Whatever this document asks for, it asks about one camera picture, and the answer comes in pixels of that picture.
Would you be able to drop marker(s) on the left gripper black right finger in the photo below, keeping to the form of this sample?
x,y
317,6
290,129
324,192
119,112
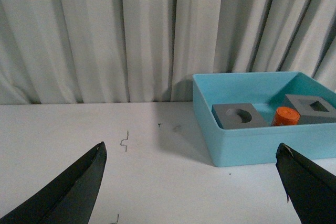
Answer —
x,y
309,187

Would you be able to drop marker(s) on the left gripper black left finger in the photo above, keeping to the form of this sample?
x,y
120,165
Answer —
x,y
70,197

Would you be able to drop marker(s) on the orange cylinder part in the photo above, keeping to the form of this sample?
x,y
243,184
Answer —
x,y
285,116

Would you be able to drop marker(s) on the gray block with square hole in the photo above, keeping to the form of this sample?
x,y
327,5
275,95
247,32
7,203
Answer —
x,y
312,109

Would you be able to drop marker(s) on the gray block with round hole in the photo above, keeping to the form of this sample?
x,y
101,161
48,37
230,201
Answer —
x,y
236,116

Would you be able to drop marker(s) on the blue plastic box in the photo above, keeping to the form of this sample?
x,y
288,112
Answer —
x,y
265,91

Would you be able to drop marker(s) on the white curtain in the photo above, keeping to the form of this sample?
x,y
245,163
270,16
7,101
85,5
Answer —
x,y
106,51

